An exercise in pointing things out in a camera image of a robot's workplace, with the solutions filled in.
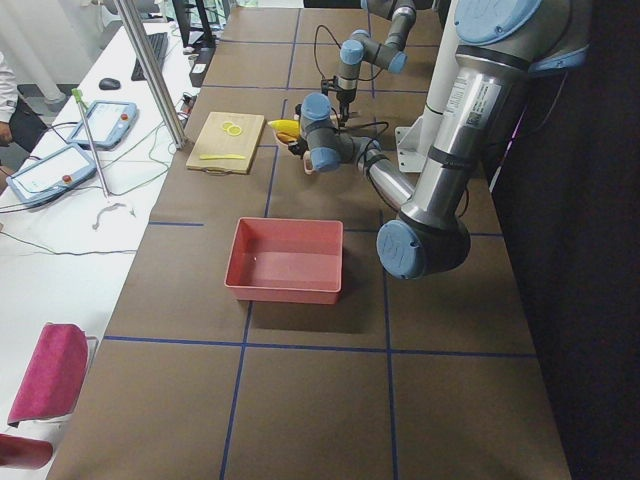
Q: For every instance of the teach pendant near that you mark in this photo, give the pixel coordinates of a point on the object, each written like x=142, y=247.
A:
x=53, y=176

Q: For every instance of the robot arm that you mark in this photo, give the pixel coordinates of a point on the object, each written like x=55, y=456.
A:
x=360, y=47
x=487, y=48

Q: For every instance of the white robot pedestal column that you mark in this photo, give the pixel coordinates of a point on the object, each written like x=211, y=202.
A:
x=413, y=142

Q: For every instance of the yellow corn cob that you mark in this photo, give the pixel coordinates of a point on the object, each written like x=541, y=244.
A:
x=287, y=126

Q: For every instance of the magenta cloth on stand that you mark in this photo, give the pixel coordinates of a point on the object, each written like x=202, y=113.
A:
x=55, y=374

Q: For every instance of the lemon slice near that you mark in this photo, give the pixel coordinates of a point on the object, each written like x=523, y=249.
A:
x=234, y=130

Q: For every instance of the wooden cutting board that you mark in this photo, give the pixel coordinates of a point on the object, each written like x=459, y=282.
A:
x=214, y=140

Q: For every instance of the teach pendant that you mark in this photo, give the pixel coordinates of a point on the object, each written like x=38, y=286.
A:
x=110, y=122
x=53, y=176

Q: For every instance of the person in white hoodie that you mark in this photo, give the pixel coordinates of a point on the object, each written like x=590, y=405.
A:
x=19, y=123

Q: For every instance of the aluminium frame post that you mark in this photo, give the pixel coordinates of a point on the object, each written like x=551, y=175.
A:
x=138, y=38

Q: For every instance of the teach pendant far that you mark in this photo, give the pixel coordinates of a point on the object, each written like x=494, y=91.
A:
x=110, y=122

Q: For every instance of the metal rod green tip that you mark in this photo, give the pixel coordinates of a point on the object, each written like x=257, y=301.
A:
x=77, y=95

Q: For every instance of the black computer mouse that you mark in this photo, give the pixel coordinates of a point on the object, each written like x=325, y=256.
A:
x=109, y=84

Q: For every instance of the yellow plastic knife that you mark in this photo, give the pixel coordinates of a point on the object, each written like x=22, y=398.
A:
x=211, y=157

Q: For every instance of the brown ginger root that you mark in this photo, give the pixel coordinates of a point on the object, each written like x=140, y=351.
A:
x=286, y=138

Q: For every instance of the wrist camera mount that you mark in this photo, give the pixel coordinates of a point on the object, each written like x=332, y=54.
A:
x=328, y=85

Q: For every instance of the pink plastic bin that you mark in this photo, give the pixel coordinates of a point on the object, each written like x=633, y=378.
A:
x=286, y=260

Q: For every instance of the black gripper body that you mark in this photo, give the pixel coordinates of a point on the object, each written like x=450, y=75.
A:
x=297, y=148
x=345, y=98

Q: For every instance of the beige hand brush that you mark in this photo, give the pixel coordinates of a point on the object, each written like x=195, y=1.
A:
x=351, y=115

